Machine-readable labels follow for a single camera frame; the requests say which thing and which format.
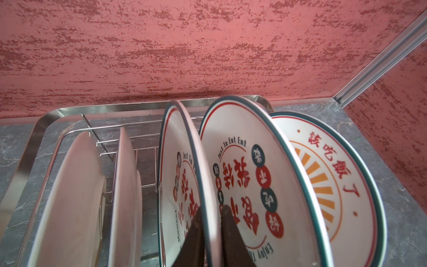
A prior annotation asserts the metal wire dish rack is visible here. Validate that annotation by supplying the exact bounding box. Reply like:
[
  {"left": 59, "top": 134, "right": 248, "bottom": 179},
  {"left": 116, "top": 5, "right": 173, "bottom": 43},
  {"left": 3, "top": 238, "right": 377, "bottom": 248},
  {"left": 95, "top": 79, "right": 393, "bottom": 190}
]
[{"left": 0, "top": 95, "right": 274, "bottom": 267}]

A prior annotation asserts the red character text plate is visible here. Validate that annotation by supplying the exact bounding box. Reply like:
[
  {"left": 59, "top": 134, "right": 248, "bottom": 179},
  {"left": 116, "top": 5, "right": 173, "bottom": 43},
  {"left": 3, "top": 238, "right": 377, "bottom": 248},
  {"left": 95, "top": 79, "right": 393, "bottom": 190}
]
[{"left": 157, "top": 100, "right": 222, "bottom": 267}]

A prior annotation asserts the right corner aluminium profile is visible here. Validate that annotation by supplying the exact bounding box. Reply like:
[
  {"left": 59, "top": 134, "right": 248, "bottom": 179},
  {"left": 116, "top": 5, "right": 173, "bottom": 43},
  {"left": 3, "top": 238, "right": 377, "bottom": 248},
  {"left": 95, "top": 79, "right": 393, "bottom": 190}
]
[{"left": 334, "top": 12, "right": 427, "bottom": 107}]

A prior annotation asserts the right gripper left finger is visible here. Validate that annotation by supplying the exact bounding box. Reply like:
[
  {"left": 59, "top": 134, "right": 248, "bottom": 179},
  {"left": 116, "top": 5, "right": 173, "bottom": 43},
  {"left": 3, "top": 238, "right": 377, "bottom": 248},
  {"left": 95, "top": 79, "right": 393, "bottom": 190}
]
[{"left": 172, "top": 208, "right": 205, "bottom": 267}]

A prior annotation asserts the brown leaf pattern plate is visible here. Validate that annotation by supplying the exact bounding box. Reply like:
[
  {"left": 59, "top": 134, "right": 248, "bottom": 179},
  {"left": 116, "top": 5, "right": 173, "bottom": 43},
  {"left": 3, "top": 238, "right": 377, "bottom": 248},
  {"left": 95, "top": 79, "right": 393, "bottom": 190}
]
[{"left": 270, "top": 111, "right": 387, "bottom": 267}]

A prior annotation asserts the floral pattern white plate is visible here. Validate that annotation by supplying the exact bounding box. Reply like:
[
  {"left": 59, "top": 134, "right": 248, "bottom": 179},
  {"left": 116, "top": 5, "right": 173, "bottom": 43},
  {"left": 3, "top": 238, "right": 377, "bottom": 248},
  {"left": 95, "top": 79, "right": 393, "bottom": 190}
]
[{"left": 200, "top": 96, "right": 334, "bottom": 267}]

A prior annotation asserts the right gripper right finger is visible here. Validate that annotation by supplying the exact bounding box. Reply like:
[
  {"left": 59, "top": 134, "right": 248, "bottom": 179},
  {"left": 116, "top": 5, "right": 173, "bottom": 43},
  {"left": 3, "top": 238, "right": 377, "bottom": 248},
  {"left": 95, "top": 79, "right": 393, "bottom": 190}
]
[{"left": 221, "top": 205, "right": 255, "bottom": 267}]

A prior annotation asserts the orange sunburst plate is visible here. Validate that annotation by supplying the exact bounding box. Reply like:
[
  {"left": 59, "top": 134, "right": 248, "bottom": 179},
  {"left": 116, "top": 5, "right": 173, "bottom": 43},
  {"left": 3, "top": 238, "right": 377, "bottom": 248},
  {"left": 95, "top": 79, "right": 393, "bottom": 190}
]
[{"left": 28, "top": 132, "right": 106, "bottom": 267}]

